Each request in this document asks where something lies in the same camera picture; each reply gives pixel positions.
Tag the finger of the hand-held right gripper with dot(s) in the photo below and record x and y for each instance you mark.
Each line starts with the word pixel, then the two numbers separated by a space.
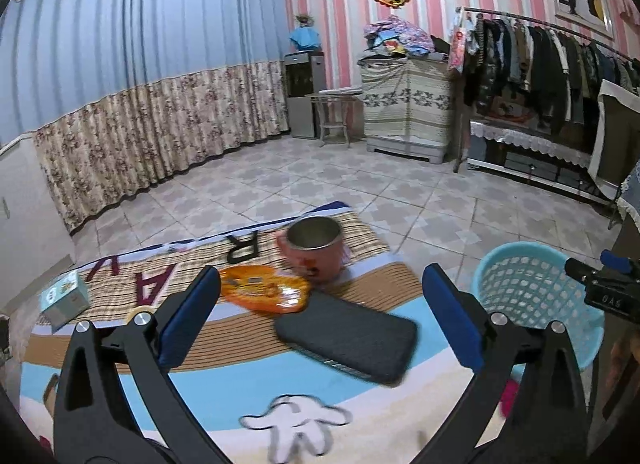
pixel 614 260
pixel 580 270

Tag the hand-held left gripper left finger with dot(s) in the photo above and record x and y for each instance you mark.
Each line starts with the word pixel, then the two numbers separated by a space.
pixel 185 324

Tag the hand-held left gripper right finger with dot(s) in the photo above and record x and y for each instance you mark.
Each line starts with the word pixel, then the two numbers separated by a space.
pixel 455 319

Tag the light blue plastic basket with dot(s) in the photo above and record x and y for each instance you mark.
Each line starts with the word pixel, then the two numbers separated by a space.
pixel 530 247

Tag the orange snack packet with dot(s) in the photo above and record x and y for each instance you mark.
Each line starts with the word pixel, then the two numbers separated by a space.
pixel 260 289

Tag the person's right forearm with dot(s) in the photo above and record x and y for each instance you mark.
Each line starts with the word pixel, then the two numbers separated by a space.
pixel 622 369

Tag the orange tape roll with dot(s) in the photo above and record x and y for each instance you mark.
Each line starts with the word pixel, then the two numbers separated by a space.
pixel 136 314

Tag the blue patterned fringed cloth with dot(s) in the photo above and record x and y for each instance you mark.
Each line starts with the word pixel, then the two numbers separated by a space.
pixel 631 201

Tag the printed cartoon blanket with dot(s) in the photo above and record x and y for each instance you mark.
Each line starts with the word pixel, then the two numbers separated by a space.
pixel 225 394

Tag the low cabinet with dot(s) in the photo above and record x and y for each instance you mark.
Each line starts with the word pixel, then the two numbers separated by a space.
pixel 530 168

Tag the cloth-covered television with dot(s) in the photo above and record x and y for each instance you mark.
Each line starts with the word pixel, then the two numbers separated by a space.
pixel 617 138

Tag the small teal tissue box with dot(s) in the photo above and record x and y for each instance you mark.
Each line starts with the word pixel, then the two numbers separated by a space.
pixel 65 301

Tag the white lace cloth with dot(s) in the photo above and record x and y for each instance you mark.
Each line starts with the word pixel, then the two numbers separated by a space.
pixel 525 141

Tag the pink metal-lined cup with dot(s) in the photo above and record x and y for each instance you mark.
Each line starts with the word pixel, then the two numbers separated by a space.
pixel 320 264

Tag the white cabinet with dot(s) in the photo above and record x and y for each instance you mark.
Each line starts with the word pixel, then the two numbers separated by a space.
pixel 30 224

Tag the row of hanging clothes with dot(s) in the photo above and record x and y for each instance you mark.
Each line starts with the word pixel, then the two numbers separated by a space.
pixel 540 68

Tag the cloth-covered cabinet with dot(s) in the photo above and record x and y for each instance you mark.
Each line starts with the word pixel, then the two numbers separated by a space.
pixel 405 108

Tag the grey water dispenser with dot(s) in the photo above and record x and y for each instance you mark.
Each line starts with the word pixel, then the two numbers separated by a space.
pixel 302 103

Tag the pink hanging packet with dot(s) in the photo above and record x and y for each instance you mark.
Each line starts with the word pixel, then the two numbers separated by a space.
pixel 457 46

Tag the small metal table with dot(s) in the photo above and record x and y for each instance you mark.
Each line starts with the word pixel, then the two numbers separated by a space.
pixel 335 92

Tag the metal clothes rack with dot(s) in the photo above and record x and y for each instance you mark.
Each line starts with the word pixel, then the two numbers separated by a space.
pixel 510 17

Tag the blue and floral curtain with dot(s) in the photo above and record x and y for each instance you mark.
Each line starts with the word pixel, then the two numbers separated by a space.
pixel 150 43

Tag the pile of folded clothes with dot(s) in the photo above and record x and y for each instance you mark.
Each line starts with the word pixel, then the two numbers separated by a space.
pixel 397 38

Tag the blue wrapped plant pot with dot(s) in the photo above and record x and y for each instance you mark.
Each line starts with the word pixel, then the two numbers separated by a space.
pixel 304 36

